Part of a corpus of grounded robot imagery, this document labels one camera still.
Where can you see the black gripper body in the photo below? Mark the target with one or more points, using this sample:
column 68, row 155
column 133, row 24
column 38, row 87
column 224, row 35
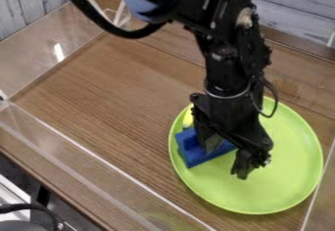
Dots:
column 235, row 120

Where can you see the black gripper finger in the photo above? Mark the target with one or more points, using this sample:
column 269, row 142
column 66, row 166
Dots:
column 208, row 137
column 243, row 165

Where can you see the blue T-shaped block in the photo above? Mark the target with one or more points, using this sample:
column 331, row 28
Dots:
column 192, row 154

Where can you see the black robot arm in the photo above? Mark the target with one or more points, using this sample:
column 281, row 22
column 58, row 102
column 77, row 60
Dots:
column 231, row 43

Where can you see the green round plate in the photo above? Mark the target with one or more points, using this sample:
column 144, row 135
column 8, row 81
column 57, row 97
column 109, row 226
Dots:
column 273, row 187

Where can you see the yellow banana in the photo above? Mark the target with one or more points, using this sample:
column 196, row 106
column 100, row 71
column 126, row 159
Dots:
column 187, row 119

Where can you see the clear acrylic enclosure wall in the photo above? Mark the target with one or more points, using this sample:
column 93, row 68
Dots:
column 90, row 103

